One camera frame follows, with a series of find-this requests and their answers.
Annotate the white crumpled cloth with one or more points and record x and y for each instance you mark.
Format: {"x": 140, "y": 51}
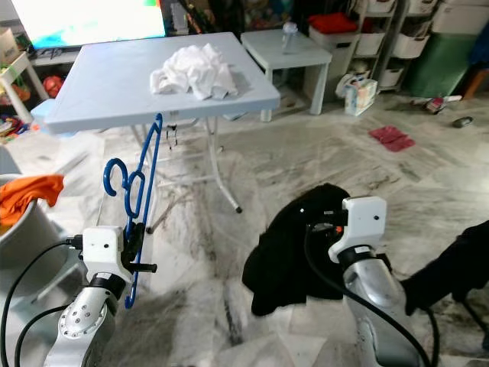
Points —
{"x": 193, "y": 73}

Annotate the red floor cloth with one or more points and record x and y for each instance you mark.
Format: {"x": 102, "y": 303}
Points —
{"x": 392, "y": 138}

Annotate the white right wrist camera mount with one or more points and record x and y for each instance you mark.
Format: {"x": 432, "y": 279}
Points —
{"x": 363, "y": 222}

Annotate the red ball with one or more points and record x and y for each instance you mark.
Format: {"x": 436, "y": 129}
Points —
{"x": 53, "y": 84}

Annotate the blue plastic hanger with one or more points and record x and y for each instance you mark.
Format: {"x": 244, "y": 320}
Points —
{"x": 154, "y": 153}

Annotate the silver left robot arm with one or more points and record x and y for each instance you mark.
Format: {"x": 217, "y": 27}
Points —
{"x": 88, "y": 321}

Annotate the grey laundry bucket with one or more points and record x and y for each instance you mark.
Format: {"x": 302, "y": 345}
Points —
{"x": 27, "y": 260}

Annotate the small white side table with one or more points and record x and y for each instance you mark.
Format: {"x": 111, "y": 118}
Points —
{"x": 267, "y": 47}

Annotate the tissue pack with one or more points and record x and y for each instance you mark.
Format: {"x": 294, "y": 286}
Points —
{"x": 361, "y": 96}

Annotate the clear plastic bottle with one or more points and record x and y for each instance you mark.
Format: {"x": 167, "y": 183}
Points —
{"x": 291, "y": 38}

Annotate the flat screen television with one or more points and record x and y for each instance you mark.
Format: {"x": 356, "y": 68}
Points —
{"x": 88, "y": 19}

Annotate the dark draped garment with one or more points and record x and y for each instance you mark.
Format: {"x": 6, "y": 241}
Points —
{"x": 447, "y": 267}

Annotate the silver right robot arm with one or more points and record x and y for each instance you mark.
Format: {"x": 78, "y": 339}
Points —
{"x": 374, "y": 306}

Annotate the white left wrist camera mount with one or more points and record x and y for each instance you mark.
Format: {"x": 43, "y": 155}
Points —
{"x": 101, "y": 248}

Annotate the black garment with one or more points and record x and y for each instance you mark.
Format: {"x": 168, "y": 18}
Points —
{"x": 290, "y": 260}

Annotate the cardboard box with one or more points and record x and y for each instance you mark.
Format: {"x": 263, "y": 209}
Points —
{"x": 9, "y": 46}

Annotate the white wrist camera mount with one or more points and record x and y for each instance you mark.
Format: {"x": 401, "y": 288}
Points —
{"x": 363, "y": 222}
{"x": 101, "y": 248}

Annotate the white storage bin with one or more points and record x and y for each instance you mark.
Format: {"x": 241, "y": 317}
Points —
{"x": 335, "y": 57}

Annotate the red folded cloth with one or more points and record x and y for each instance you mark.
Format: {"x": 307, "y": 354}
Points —
{"x": 335, "y": 23}

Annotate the orange garment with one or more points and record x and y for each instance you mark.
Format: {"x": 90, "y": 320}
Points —
{"x": 27, "y": 197}

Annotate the white drawer shelf unit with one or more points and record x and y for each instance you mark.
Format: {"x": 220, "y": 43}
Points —
{"x": 393, "y": 38}

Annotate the light blue folding table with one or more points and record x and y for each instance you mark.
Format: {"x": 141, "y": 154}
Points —
{"x": 114, "y": 84}

